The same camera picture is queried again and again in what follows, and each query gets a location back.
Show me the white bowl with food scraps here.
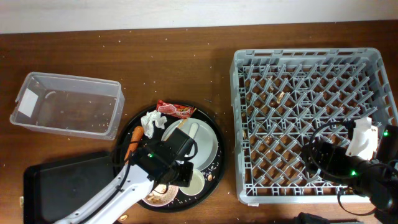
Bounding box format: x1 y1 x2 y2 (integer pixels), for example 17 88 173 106
143 184 179 207

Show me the small white cup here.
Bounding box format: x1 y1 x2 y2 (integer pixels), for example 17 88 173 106
180 169 205 196

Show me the white plastic fork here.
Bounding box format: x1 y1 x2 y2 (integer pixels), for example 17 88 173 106
188 123 199 139

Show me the wooden chopstick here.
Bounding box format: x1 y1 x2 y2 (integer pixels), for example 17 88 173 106
177 118 188 129

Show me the grey plate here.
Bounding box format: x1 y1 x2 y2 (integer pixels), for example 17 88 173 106
181 118 218 170

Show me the red snack wrapper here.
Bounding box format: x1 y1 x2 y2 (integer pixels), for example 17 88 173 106
156 100 197 119

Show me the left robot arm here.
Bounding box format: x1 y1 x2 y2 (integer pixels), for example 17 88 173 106
55 128 198 224

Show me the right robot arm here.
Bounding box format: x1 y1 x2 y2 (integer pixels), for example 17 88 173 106
301 118 397 223

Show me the grey plastic dishwasher rack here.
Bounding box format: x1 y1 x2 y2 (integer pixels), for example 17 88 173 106
230 48 397 206

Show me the round black tray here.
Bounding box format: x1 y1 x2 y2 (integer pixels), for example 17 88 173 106
111 105 227 213

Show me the orange carrot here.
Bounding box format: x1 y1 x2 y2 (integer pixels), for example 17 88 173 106
124 126 144 162

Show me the crumpled white tissue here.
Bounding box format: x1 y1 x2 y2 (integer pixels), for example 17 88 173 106
141 110 167 139

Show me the nut on table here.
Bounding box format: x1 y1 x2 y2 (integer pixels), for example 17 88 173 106
119 215 128 222

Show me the clear plastic bin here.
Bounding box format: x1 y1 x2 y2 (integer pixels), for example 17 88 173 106
9 72 125 140

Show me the black rectangular tray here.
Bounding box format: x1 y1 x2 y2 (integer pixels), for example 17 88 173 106
23 151 115 224

